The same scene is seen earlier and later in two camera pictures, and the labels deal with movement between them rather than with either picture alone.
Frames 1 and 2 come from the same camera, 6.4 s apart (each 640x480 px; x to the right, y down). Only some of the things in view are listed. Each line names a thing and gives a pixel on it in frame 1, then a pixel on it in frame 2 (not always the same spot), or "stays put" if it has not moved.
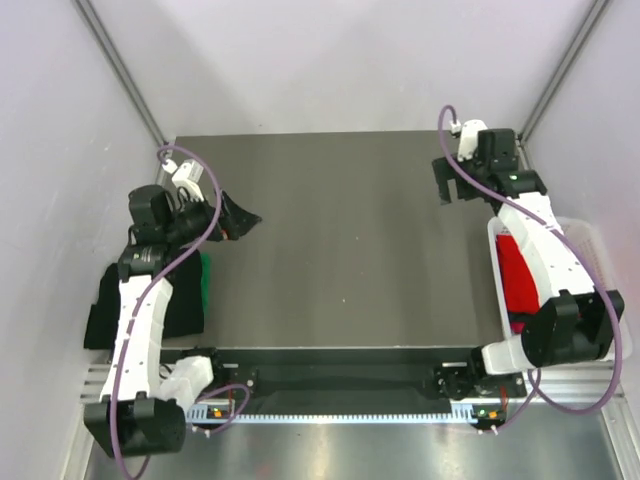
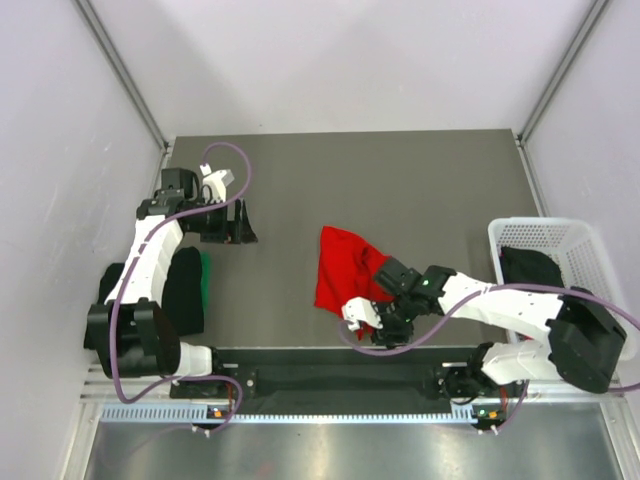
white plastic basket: [588, 241] stays put
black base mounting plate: [356, 374] stays put
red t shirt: [519, 280] to [347, 264]
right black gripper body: [473, 167] to [397, 327]
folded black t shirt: [185, 315] stays put
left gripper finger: [233, 234] stays put
